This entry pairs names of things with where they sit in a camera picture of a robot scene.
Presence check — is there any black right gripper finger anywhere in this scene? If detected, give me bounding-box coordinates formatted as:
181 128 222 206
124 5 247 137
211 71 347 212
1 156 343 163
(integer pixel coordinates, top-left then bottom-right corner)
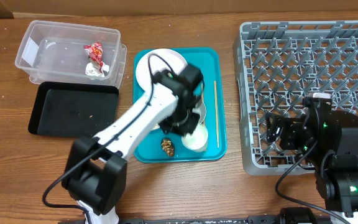
266 125 282 143
265 112 283 126

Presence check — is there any grey-green bowl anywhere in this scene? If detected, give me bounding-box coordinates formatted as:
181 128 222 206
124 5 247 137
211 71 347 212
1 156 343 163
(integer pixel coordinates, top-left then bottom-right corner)
192 100 206 124

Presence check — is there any small white cup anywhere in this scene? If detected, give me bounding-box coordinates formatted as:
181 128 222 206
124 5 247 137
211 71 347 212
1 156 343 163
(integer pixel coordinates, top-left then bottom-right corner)
181 124 209 152

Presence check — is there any red snack wrapper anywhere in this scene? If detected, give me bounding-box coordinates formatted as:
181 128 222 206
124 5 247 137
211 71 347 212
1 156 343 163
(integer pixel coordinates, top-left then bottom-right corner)
83 42 104 72

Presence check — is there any pink bowl with rice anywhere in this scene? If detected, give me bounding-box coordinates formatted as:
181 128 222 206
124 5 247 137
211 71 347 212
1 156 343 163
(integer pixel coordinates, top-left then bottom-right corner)
152 124 160 131

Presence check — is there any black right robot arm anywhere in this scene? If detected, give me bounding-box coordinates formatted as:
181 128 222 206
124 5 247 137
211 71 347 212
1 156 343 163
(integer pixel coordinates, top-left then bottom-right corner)
265 108 358 223

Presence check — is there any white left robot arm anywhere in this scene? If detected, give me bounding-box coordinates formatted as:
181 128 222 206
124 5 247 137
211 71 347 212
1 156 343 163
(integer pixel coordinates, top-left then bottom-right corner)
62 64 203 223

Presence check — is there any grey dishwasher rack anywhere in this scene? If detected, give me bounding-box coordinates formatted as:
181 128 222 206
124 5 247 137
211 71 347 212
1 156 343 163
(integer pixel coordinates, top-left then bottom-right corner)
233 21 358 175

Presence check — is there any clear plastic waste bin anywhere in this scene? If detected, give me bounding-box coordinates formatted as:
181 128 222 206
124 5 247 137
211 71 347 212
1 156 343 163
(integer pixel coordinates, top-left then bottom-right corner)
14 20 127 88

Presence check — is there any brown food scrap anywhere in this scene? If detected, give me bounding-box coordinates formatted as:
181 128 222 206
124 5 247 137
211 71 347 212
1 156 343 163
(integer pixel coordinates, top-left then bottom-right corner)
161 138 175 157

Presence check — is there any right wooden chopstick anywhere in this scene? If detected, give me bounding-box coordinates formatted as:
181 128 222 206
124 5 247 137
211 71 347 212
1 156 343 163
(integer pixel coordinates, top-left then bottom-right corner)
214 80 220 148

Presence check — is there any large pink plate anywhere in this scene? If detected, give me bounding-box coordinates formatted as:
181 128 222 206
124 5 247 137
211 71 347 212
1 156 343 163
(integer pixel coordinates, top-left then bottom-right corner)
135 49 188 91

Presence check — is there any teal serving tray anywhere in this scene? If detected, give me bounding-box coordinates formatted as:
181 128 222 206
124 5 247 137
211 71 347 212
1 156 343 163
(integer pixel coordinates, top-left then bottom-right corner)
134 47 227 163

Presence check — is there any crumpled white tissue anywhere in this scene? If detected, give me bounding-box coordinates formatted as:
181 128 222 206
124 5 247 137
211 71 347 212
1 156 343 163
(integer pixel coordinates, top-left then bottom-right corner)
85 62 110 77

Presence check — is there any black tray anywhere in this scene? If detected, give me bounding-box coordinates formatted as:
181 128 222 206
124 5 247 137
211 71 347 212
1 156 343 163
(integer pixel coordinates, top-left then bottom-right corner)
28 82 119 138

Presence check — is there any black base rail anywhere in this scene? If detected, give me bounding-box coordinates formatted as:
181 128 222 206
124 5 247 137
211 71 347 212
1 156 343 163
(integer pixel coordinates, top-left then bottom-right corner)
57 214 323 224

